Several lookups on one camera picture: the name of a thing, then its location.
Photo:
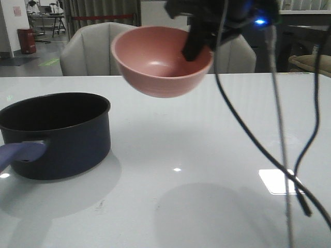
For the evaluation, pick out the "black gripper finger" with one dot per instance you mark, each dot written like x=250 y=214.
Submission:
x=199 y=37

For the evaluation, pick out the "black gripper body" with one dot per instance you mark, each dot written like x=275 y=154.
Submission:
x=227 y=17

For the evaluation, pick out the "pink bowl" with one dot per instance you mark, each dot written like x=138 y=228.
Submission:
x=150 y=59

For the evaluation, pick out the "dark blue pot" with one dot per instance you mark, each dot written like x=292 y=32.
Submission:
x=55 y=136

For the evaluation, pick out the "right grey chair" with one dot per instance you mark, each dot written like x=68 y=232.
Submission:
x=236 y=56

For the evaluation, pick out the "grey chair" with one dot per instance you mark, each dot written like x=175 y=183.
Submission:
x=89 y=53
x=236 y=56

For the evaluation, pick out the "white cabinet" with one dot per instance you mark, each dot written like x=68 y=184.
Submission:
x=154 y=14

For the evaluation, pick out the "dark kitchen counter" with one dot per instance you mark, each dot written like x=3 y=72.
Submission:
x=255 y=37

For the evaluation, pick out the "dark side table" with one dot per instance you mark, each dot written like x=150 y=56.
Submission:
x=297 y=40

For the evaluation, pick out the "tan cushion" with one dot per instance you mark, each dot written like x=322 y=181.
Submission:
x=307 y=63

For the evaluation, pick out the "red barrier belt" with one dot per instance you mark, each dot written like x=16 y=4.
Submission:
x=104 y=17

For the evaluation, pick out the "left grey chair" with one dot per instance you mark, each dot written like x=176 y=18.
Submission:
x=89 y=53

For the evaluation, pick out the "background metal desk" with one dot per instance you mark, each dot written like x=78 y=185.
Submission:
x=40 y=23

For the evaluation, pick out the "red bin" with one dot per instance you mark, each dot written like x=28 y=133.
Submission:
x=26 y=40

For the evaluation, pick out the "dark floor mat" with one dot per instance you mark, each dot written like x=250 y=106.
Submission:
x=16 y=61

